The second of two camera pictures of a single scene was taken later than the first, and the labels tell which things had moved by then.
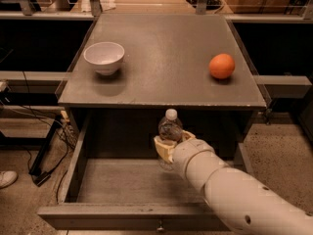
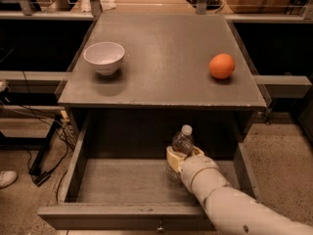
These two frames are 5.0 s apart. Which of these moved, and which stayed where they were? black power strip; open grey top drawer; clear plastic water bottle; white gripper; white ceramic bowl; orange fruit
Moved: white gripper; clear plastic water bottle
Stayed: open grey top drawer; white ceramic bowl; orange fruit; black power strip
